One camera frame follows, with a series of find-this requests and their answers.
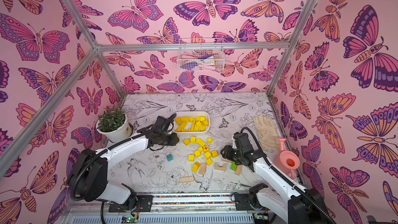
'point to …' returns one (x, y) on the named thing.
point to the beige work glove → (268, 135)
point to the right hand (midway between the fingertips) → (224, 151)
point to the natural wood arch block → (218, 167)
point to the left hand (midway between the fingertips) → (179, 138)
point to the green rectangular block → (233, 166)
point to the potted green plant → (113, 124)
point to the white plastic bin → (190, 114)
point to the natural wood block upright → (202, 168)
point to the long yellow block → (182, 125)
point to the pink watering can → (287, 161)
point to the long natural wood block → (186, 179)
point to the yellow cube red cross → (205, 149)
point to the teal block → (169, 157)
